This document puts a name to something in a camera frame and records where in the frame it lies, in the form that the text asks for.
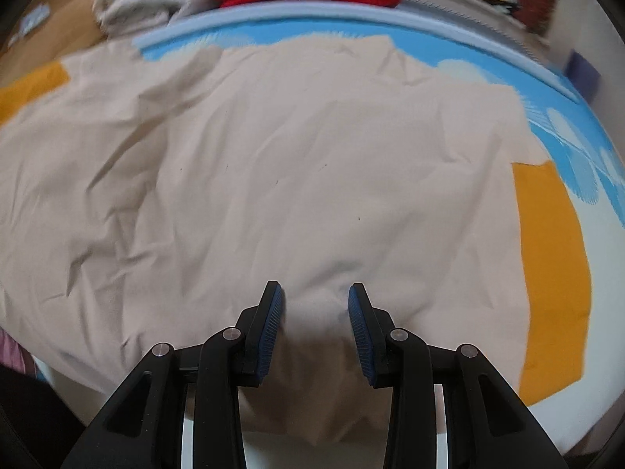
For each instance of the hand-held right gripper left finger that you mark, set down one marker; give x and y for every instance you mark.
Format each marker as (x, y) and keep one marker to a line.
(271, 332)

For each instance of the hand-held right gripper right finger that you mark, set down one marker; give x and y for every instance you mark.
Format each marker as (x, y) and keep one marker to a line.
(359, 337)

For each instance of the large beige cloth garment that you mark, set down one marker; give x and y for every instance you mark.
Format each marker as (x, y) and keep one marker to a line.
(273, 185)

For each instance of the blue printed bed sheet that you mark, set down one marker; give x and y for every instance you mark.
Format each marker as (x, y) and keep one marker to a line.
(551, 254)

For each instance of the grey striped mattress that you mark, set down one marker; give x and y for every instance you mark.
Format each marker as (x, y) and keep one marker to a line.
(468, 14)

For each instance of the purple box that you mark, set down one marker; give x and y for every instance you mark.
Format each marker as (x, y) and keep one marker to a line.
(583, 71)

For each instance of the dark red plush toy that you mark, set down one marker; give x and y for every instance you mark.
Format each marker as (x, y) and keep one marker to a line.
(534, 2)

